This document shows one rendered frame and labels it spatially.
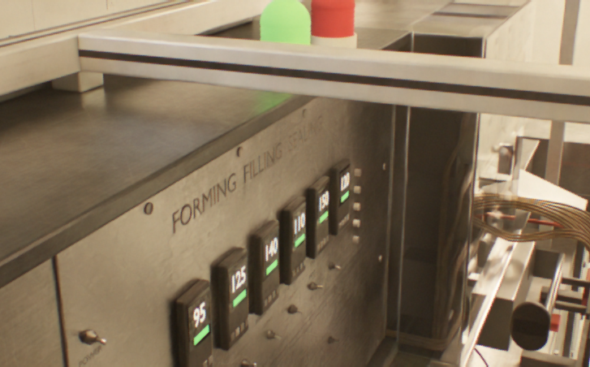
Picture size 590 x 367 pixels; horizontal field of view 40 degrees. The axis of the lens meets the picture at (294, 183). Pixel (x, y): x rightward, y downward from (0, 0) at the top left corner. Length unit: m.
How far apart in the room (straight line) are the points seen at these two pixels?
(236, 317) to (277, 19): 0.33
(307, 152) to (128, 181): 0.39
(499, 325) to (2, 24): 3.39
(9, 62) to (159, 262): 0.24
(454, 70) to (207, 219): 0.26
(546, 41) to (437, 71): 5.28
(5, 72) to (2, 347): 0.32
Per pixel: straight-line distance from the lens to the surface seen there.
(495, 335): 1.74
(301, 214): 0.93
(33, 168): 0.65
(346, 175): 1.07
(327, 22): 1.05
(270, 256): 0.87
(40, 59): 0.83
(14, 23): 4.60
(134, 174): 0.62
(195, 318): 0.74
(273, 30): 0.91
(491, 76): 0.69
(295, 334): 1.02
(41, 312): 0.58
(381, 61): 0.71
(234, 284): 0.80
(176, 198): 0.69
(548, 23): 5.96
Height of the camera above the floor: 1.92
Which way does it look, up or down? 20 degrees down
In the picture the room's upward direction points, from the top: straight up
